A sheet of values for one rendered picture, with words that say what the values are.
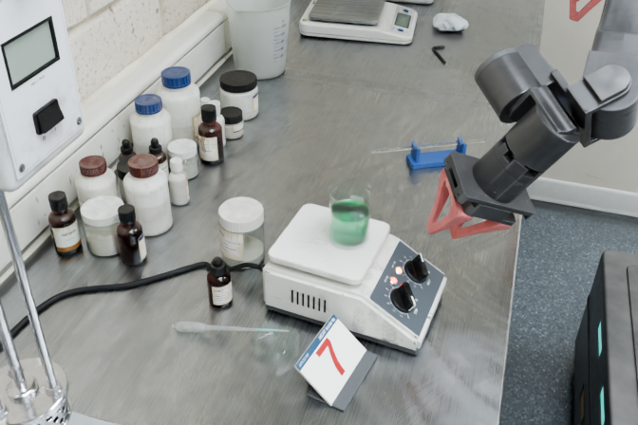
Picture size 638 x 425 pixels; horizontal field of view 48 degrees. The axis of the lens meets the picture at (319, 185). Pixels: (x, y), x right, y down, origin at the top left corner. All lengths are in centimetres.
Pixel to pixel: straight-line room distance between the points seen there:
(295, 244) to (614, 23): 43
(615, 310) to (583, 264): 71
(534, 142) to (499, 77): 8
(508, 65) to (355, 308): 32
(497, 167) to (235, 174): 51
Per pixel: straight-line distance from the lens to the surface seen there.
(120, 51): 125
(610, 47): 79
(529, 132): 75
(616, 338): 154
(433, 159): 119
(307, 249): 86
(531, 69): 79
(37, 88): 43
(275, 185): 113
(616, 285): 167
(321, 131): 127
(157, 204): 101
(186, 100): 118
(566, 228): 243
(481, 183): 79
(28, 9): 41
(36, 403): 62
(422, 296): 88
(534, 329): 204
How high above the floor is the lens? 138
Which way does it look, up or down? 34 degrees down
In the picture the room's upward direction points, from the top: 1 degrees clockwise
